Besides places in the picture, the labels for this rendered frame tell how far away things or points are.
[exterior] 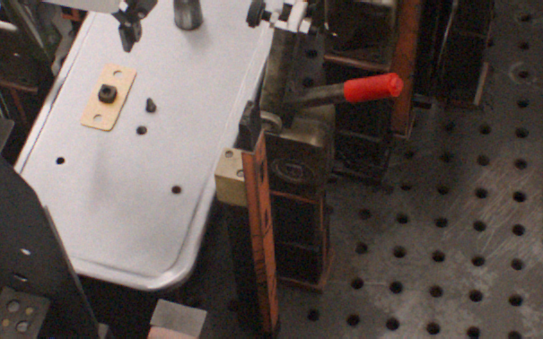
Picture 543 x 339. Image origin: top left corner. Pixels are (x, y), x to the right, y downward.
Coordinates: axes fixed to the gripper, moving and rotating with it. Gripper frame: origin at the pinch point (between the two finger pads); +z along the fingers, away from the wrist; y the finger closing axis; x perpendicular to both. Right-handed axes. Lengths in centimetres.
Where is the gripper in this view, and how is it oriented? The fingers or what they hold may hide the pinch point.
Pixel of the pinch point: (88, 26)
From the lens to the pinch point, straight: 115.4
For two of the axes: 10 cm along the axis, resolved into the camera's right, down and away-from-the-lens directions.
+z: 0.4, 5.1, 8.6
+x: -2.9, 8.3, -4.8
